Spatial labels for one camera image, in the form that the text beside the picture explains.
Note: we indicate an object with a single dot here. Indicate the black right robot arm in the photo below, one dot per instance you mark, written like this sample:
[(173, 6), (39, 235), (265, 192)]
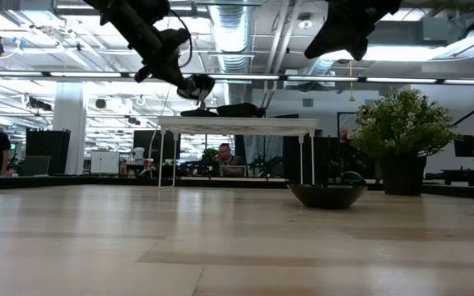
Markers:
[(391, 4)]

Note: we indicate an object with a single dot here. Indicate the grey chair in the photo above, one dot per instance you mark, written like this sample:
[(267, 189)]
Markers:
[(34, 166)]

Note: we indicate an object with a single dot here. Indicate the black partition panel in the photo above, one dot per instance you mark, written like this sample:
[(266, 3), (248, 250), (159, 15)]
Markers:
[(319, 156)]

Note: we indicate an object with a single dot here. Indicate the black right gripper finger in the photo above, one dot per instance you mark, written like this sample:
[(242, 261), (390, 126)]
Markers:
[(327, 41), (359, 49)]

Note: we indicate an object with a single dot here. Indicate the dark rounded object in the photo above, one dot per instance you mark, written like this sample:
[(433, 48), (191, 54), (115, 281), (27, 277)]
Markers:
[(352, 177)]

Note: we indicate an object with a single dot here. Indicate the small green background plant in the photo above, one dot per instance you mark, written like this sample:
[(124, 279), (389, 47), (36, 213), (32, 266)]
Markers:
[(210, 155)]

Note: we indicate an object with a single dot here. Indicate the white building column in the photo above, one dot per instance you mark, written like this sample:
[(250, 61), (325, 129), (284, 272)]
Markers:
[(69, 123)]

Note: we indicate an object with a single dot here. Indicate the green plant in black pot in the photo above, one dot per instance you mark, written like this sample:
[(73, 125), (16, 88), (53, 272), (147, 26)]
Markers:
[(401, 127)]

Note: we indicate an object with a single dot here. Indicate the tall black cabinet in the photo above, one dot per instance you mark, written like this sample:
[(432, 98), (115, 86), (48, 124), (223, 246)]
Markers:
[(47, 152)]

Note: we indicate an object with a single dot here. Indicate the black monitor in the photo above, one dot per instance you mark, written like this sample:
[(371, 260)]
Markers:
[(466, 146)]

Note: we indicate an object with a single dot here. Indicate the grey laptop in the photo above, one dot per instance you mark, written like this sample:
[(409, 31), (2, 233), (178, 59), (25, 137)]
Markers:
[(233, 170)]

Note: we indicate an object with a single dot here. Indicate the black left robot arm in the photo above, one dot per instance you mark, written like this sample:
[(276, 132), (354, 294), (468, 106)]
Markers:
[(130, 24)]

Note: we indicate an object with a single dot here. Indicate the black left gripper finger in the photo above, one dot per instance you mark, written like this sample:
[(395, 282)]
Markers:
[(179, 78)]

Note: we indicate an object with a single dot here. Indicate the black desk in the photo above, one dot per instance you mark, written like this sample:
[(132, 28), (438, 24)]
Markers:
[(467, 174)]

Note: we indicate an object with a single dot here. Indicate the black wavy square mini plate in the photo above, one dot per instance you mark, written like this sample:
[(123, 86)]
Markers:
[(241, 108)]

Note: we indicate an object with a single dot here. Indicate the silver spiral air duct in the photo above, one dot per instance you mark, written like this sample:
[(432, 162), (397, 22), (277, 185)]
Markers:
[(230, 37), (323, 66)]

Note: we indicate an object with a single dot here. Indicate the white water jug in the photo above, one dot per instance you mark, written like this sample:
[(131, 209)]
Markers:
[(139, 155)]

